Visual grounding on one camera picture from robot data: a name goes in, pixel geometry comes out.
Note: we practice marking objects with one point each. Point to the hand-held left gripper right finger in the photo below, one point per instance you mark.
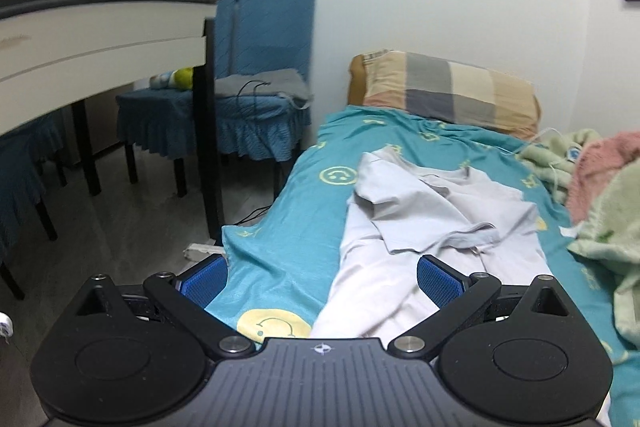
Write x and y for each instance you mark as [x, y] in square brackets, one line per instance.
[442, 282]

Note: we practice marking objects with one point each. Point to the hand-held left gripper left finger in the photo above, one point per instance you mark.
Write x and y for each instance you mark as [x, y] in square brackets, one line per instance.
[202, 279]

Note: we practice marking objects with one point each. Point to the white t-shirt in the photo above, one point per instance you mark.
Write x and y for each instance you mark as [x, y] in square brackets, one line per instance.
[425, 207]

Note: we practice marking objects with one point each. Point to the white power strip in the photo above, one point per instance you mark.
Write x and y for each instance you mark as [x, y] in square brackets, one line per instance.
[202, 251]

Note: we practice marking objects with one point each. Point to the teal smiley print bedsheet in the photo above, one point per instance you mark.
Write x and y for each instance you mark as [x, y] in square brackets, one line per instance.
[300, 207]

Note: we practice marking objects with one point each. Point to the white fabric tag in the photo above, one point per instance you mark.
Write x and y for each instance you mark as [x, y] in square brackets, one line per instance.
[570, 231]

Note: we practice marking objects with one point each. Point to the pink fleece blanket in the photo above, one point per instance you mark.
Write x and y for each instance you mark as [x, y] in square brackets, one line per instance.
[595, 177]

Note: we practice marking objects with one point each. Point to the green fleece blanket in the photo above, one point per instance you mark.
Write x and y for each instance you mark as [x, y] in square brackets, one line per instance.
[620, 227]

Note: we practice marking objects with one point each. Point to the plaid pillow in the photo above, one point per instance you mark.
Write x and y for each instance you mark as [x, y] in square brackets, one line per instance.
[450, 92]

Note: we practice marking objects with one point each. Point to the yellow-green plush toy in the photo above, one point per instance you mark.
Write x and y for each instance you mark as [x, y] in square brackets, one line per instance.
[182, 78]

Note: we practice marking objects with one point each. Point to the white plug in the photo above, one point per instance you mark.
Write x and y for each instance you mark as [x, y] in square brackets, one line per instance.
[5, 326]

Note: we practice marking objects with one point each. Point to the grey cloth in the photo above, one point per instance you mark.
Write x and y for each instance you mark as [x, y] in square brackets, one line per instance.
[280, 84]

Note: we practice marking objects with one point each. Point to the blue covered chair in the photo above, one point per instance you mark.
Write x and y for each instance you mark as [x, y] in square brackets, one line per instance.
[20, 167]
[220, 32]
[275, 27]

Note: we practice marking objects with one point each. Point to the white table with black legs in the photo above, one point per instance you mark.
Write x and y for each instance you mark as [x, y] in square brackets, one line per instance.
[100, 37]

